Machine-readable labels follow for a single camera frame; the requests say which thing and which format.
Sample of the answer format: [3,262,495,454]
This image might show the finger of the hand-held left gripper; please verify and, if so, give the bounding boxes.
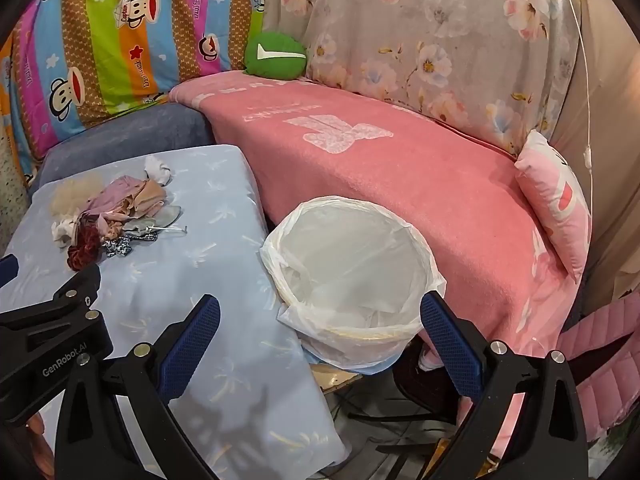
[30,262,103,328]
[0,254,20,288]

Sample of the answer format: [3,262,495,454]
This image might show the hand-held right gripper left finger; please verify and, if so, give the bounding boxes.
[54,294,221,480]

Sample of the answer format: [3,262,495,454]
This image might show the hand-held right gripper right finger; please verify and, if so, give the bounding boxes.
[420,291,590,480]

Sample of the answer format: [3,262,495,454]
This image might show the dark red scrunchie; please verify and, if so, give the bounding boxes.
[67,230,104,272]

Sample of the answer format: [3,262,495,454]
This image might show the light pink cloth scrap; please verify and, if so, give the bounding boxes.
[97,212,126,241]

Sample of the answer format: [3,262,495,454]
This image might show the beige fluffy wad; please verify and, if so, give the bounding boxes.
[50,177,99,219]

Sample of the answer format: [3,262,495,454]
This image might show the tan cloth scrap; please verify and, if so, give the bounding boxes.
[124,180,169,216]

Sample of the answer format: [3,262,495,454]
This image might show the round bin with white liner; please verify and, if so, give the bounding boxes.
[260,195,447,376]

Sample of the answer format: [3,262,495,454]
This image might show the person's left hand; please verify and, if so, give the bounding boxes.
[25,407,57,480]

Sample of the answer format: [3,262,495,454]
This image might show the black chair base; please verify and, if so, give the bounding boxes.
[345,345,463,457]

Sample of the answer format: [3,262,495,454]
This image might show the black white patterned cloth scrap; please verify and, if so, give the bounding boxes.
[102,237,134,260]

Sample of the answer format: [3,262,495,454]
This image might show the white speckled cloth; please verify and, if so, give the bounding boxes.
[0,127,32,257]

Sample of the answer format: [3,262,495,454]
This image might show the grey face mask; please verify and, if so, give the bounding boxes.
[125,204,184,237]

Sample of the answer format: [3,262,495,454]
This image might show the white crumpled tissue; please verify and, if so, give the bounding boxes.
[144,156,174,184]

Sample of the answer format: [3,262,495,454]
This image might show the pink quilted chair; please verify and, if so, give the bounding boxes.
[554,290,640,442]

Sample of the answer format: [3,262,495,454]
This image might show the blue-grey sofa cushion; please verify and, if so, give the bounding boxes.
[30,102,217,197]

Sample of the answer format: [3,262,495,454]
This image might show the pink white pillow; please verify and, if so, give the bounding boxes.
[515,130,594,284]

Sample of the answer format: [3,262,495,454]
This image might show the pink blanket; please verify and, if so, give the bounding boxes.
[169,71,585,461]

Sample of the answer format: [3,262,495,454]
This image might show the colourful monkey print pillow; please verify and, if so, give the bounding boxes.
[0,0,282,201]

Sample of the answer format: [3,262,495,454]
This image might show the green round cushion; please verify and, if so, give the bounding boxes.
[244,31,308,81]

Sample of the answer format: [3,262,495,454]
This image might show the grey floral cloth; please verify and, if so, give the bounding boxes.
[262,0,587,157]

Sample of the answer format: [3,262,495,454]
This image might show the thin white cord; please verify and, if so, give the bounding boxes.
[564,0,595,171]

